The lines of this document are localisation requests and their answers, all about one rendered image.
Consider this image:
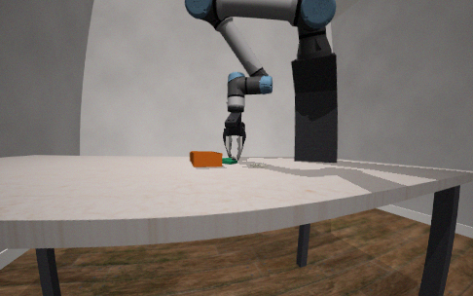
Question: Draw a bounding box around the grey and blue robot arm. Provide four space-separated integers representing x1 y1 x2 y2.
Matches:
185 0 336 108

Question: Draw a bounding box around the orange bin rack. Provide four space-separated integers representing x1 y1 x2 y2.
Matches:
190 151 222 167

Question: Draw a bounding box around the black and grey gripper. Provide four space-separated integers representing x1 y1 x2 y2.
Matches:
223 107 246 160

